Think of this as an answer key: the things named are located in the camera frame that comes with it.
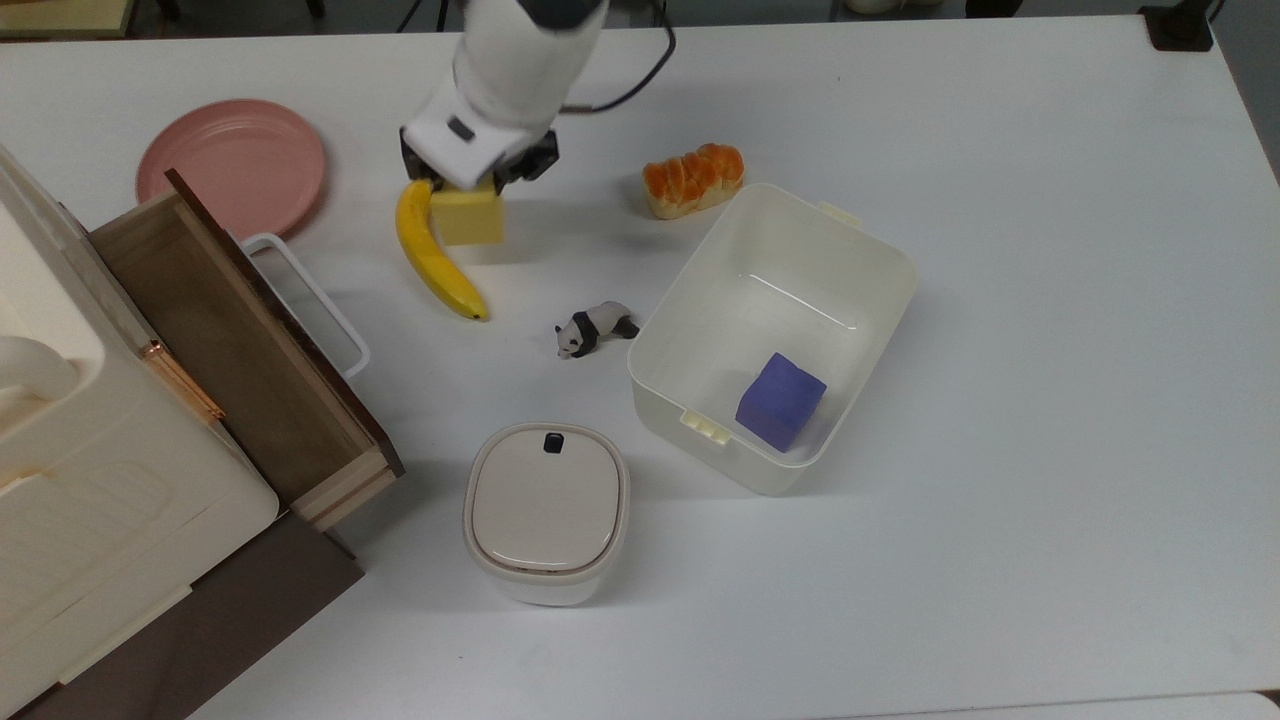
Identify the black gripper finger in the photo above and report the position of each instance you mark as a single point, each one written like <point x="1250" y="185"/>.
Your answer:
<point x="414" y="160"/>
<point x="535" y="158"/>

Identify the yellow foam cube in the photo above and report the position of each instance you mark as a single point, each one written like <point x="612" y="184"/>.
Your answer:
<point x="470" y="218"/>

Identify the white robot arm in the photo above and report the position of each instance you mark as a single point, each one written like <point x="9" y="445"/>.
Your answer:
<point x="510" y="80"/>

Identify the open white plastic box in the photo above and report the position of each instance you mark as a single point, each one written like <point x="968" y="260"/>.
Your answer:
<point x="780" y="290"/>

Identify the purple foam cube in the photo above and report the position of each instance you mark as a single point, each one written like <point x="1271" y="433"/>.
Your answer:
<point x="780" y="402"/>

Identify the yellow banana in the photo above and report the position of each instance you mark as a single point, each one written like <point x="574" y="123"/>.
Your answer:
<point x="430" y="255"/>

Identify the orange glazed bread loaf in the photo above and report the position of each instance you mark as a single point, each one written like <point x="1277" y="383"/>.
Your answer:
<point x="692" y="180"/>

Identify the small panda figurine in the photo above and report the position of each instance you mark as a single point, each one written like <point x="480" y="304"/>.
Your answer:
<point x="592" y="328"/>

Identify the pink round plate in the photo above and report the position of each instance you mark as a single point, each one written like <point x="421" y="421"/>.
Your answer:
<point x="232" y="165"/>

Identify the open wooden drawer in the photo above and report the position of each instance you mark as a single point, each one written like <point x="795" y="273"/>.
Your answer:
<point x="240" y="350"/>

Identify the white container with beige lid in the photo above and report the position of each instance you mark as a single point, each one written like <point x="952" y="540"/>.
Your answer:
<point x="546" y="510"/>

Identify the yellow wooden board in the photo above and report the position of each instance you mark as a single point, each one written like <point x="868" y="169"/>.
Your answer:
<point x="60" y="15"/>

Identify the cream storage cabinet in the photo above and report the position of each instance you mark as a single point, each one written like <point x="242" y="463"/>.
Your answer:
<point x="90" y="480"/>

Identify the dark brown cabinet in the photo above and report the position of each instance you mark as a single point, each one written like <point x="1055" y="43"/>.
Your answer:
<point x="230" y="620"/>

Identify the black table clamp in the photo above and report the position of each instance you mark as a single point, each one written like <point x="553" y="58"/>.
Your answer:
<point x="1178" y="26"/>

